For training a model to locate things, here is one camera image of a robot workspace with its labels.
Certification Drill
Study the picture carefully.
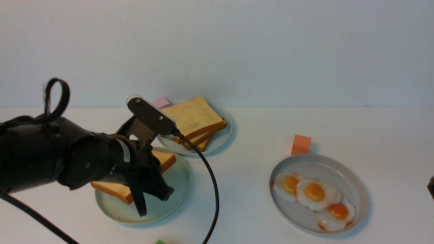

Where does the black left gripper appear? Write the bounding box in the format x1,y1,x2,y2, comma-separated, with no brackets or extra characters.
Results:
112,134,175,217

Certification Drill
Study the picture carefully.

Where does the toast slice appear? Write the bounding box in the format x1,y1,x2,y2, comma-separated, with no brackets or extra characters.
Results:
196,133,215,152
161,96,226,139
190,120,227,146
90,149,177,204

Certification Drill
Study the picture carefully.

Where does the fried egg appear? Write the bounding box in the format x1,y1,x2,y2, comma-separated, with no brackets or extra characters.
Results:
271,171,305,203
296,179,342,211
316,196,355,232

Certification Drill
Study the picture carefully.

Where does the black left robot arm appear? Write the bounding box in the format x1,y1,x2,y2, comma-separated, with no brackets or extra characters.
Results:
0,117,174,216

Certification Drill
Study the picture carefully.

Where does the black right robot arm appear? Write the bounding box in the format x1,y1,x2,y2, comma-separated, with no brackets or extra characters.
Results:
427,176,434,199

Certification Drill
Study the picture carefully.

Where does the large light green plate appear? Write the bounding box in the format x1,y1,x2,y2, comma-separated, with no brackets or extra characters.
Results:
95,147,191,225

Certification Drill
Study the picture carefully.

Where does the green cube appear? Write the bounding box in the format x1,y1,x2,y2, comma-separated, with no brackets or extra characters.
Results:
155,239,167,244

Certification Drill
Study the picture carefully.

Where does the pink cube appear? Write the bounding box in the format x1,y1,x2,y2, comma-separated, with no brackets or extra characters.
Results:
152,97,172,109

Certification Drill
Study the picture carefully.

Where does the small grey bread plate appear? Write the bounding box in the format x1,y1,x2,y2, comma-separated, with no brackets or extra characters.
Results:
157,103,233,156

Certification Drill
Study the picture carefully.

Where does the orange cube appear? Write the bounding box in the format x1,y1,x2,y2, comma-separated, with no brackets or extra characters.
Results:
291,134,312,156

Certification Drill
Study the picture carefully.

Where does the grey egg plate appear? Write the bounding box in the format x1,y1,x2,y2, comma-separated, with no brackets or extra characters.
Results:
269,154,370,237

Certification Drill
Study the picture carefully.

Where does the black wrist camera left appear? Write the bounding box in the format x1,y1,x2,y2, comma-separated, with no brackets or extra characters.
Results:
115,95,177,149

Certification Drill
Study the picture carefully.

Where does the black cable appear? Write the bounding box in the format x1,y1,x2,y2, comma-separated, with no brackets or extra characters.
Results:
0,78,220,244

